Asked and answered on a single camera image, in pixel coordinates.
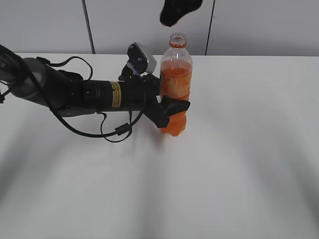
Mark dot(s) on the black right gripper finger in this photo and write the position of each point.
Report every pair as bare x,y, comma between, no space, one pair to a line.
174,10

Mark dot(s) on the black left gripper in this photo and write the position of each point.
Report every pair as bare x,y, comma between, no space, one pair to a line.
140,94

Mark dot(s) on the orange soda plastic bottle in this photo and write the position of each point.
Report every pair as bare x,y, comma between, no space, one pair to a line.
176,69

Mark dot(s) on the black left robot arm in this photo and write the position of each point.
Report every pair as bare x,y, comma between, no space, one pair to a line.
45,83

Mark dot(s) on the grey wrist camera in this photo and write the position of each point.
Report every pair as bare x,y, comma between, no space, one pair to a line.
139,61

